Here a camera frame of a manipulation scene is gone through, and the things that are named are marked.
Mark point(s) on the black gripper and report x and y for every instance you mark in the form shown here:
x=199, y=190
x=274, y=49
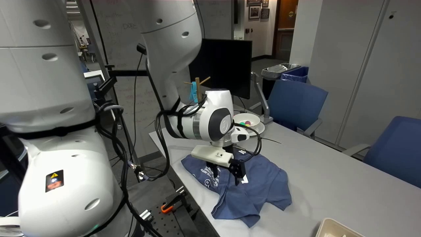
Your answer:
x=238, y=169

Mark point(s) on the blue T-shirt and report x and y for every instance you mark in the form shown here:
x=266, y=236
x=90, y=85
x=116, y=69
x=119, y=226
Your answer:
x=264, y=182

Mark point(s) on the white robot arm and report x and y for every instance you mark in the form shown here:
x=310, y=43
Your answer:
x=69, y=189

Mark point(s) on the white bowl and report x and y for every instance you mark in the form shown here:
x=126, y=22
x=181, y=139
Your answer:
x=252, y=122

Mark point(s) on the orange black clamp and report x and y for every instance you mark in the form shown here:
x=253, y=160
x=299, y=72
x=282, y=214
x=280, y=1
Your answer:
x=172, y=204

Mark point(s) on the wooden mug tree stand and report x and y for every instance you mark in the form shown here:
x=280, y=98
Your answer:
x=195, y=90

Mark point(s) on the blue office chair far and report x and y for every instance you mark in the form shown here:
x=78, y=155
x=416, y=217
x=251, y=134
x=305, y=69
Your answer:
x=297, y=106

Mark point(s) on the blue office chair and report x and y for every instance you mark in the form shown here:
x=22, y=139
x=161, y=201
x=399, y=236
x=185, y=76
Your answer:
x=398, y=151
x=297, y=106

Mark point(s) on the beige tray with utensils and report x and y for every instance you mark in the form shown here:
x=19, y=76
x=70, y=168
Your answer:
x=334, y=229

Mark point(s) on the black computer monitor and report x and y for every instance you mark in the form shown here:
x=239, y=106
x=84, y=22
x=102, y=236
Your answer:
x=227, y=64

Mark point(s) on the blue office chair near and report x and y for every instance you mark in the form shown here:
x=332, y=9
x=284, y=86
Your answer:
x=398, y=151

